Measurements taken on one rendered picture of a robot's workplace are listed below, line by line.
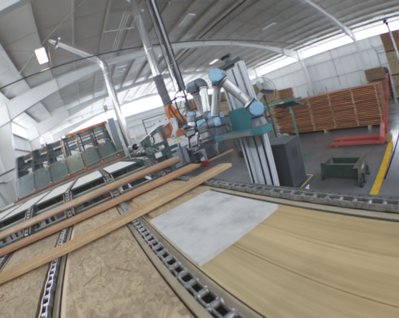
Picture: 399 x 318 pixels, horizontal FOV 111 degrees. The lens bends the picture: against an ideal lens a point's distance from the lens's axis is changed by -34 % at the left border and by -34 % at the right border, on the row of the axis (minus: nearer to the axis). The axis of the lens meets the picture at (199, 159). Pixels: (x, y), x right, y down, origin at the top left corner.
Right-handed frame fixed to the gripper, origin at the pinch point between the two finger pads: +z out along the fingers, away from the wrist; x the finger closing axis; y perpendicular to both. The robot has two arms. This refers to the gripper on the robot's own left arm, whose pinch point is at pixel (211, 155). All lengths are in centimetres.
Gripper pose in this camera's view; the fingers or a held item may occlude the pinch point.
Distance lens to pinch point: 175.1
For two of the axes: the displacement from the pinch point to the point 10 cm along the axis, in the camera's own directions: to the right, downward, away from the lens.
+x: -7.5, 3.5, -5.6
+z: 3.1, 9.3, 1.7
